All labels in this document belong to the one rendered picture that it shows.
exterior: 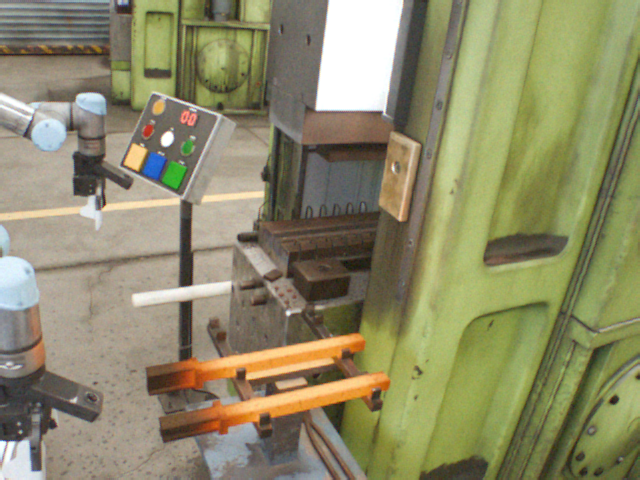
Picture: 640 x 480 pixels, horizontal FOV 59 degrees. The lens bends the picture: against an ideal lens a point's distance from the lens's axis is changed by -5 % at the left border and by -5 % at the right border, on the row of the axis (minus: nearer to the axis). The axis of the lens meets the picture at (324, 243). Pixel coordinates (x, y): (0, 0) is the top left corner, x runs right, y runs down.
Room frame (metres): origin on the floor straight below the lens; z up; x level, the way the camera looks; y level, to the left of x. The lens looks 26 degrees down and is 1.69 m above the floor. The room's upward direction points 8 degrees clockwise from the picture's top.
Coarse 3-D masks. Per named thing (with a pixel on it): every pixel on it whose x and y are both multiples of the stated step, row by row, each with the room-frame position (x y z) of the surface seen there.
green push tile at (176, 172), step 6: (174, 162) 1.71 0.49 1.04; (168, 168) 1.71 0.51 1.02; (174, 168) 1.70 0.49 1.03; (180, 168) 1.69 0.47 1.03; (186, 168) 1.68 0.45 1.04; (168, 174) 1.70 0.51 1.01; (174, 174) 1.69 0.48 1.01; (180, 174) 1.68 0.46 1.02; (162, 180) 1.69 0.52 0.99; (168, 180) 1.69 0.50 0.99; (174, 180) 1.68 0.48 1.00; (180, 180) 1.67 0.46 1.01; (174, 186) 1.66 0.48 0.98
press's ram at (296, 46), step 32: (288, 0) 1.46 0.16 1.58; (320, 0) 1.32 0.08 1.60; (352, 0) 1.31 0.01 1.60; (384, 0) 1.35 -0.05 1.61; (288, 32) 1.44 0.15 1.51; (320, 32) 1.30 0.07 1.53; (352, 32) 1.32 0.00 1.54; (384, 32) 1.36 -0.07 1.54; (288, 64) 1.42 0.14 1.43; (320, 64) 1.29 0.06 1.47; (352, 64) 1.32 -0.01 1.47; (384, 64) 1.37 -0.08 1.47; (320, 96) 1.29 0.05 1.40; (352, 96) 1.33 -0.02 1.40; (384, 96) 1.37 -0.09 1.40
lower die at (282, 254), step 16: (272, 224) 1.50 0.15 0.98; (288, 224) 1.50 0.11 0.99; (304, 224) 1.51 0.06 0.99; (320, 224) 1.52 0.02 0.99; (336, 224) 1.53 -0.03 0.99; (352, 224) 1.53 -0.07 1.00; (272, 240) 1.42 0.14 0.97; (288, 240) 1.38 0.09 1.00; (304, 240) 1.40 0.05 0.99; (320, 240) 1.42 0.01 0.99; (336, 240) 1.43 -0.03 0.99; (352, 240) 1.44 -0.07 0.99; (368, 240) 1.46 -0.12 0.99; (272, 256) 1.41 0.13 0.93; (288, 256) 1.33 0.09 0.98; (304, 256) 1.35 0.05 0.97; (320, 256) 1.37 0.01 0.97; (336, 256) 1.40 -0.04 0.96; (288, 272) 1.33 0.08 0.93
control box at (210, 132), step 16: (160, 96) 1.91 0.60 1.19; (144, 112) 1.90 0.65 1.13; (160, 112) 1.86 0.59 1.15; (176, 112) 1.83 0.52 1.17; (192, 112) 1.80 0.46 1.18; (208, 112) 1.77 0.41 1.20; (144, 128) 1.86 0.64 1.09; (160, 128) 1.83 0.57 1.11; (176, 128) 1.80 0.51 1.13; (192, 128) 1.77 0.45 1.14; (208, 128) 1.74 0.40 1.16; (224, 128) 1.76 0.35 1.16; (128, 144) 1.86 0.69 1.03; (144, 144) 1.82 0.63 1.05; (160, 144) 1.79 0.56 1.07; (176, 144) 1.76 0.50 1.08; (208, 144) 1.71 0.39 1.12; (224, 144) 1.76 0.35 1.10; (144, 160) 1.78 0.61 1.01; (176, 160) 1.72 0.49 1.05; (192, 160) 1.70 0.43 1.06; (208, 160) 1.71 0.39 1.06; (144, 176) 1.75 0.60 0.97; (160, 176) 1.72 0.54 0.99; (192, 176) 1.66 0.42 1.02; (208, 176) 1.71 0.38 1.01; (176, 192) 1.66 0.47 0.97; (192, 192) 1.66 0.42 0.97
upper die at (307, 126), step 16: (272, 96) 1.49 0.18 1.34; (288, 96) 1.41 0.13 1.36; (272, 112) 1.48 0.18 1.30; (288, 112) 1.40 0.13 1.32; (304, 112) 1.33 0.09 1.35; (320, 112) 1.35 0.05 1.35; (336, 112) 1.37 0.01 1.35; (352, 112) 1.39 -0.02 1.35; (368, 112) 1.41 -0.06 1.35; (288, 128) 1.39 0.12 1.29; (304, 128) 1.33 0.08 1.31; (320, 128) 1.35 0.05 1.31; (336, 128) 1.37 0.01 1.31; (352, 128) 1.39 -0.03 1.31; (368, 128) 1.42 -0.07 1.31; (384, 128) 1.44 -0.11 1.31; (304, 144) 1.33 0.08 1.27
